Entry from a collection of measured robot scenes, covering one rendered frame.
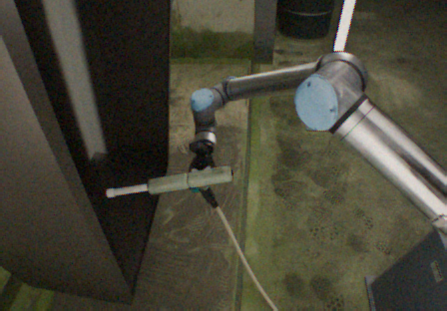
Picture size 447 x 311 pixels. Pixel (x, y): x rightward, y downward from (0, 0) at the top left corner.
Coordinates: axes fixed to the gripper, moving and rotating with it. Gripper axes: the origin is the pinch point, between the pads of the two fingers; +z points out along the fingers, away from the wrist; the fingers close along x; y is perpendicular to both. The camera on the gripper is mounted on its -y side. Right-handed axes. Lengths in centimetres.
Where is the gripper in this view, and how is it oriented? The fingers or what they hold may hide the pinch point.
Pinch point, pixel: (200, 185)
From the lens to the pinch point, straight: 98.1
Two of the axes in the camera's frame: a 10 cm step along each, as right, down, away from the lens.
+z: -0.1, 7.3, -6.8
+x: -9.6, 1.8, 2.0
